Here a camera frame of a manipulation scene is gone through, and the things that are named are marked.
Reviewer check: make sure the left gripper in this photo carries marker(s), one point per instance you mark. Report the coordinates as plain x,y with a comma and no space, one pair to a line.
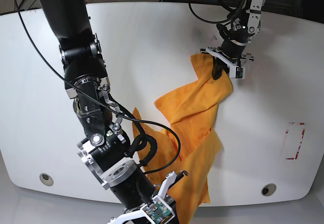
227,57

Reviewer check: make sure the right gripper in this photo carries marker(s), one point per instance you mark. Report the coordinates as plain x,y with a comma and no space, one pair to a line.
137,191

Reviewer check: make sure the yellow t-shirt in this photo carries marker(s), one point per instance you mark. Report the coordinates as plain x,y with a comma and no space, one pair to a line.
191,111

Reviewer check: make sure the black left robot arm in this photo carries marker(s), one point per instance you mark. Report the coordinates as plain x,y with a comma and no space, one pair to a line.
244,23

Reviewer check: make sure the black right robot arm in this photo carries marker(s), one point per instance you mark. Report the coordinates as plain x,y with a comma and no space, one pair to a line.
116,147

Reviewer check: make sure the left table grommet hole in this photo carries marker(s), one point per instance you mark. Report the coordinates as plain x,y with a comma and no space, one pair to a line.
46,179

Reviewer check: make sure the table grommet hole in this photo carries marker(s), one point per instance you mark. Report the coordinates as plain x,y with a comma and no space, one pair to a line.
46,179
268,190

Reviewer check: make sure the red tape rectangle marking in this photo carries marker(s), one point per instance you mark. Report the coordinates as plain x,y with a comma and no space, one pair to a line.
293,140

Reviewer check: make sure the right table grommet hole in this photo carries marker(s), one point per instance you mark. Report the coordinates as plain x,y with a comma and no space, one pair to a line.
268,190

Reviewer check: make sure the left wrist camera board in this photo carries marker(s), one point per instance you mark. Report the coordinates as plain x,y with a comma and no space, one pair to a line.
240,72

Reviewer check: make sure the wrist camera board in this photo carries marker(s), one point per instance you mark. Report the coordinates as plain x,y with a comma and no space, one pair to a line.
158,212
240,72

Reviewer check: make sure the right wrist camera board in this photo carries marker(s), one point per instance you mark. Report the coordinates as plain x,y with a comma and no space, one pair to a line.
158,212

